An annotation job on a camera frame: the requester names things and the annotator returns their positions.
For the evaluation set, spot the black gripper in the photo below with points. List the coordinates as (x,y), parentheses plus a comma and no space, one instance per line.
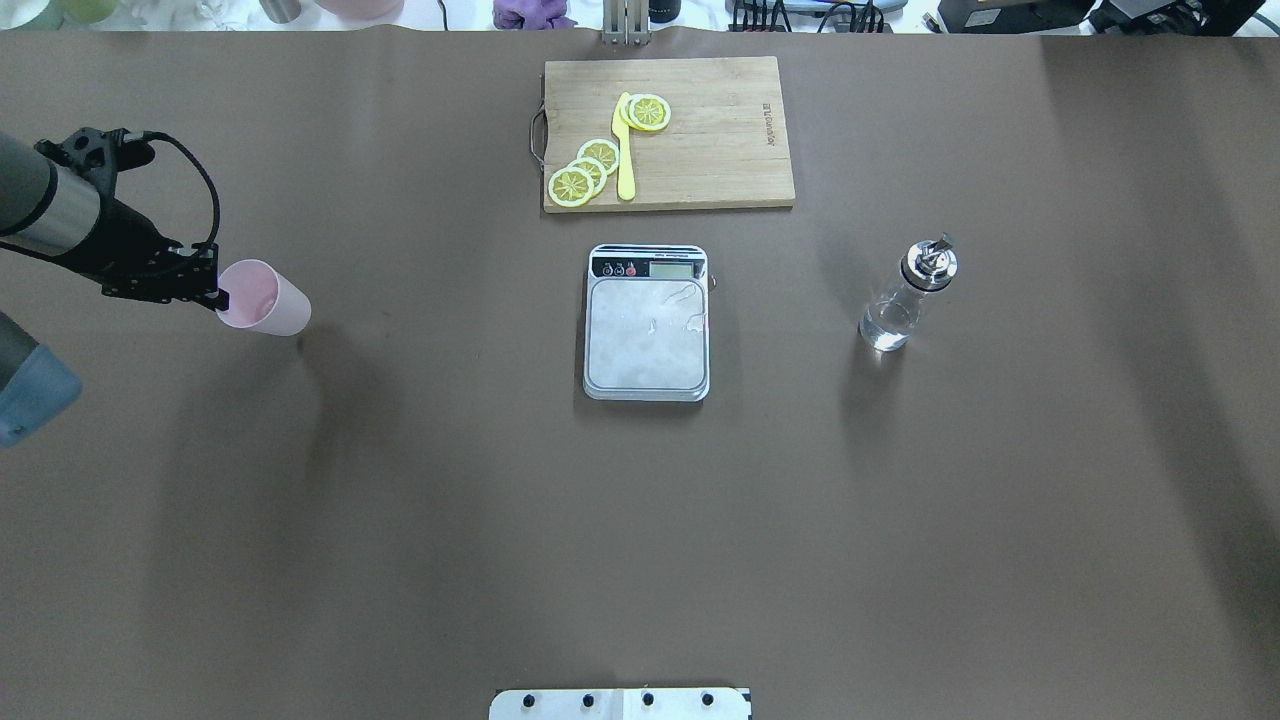
(122,243)

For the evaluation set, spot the pink plastic cup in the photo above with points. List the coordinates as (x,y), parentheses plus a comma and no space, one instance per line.
(261,299)

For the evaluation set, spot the glass sauce dispenser bottle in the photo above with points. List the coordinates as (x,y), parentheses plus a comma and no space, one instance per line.
(928,267)

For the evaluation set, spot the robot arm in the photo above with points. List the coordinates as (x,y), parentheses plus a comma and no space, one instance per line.
(59,205)

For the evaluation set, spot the green cup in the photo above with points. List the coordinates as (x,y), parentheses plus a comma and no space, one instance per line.
(89,11)

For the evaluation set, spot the digital kitchen scale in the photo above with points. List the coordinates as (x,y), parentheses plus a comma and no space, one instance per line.
(646,326)

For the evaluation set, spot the lemon slice middle of row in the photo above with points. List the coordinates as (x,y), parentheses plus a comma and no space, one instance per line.
(595,169)

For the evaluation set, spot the purple cloth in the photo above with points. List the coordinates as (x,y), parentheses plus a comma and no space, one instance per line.
(532,15)

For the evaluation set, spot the lemon slice near knife tip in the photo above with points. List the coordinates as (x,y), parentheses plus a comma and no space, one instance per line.
(646,112)

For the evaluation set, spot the wooden cutting board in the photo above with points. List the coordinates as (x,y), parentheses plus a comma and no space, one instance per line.
(726,146)

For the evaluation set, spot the aluminium frame post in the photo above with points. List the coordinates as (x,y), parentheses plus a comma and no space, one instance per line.
(626,23)

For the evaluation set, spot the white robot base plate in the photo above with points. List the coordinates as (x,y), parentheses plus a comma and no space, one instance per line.
(623,703)

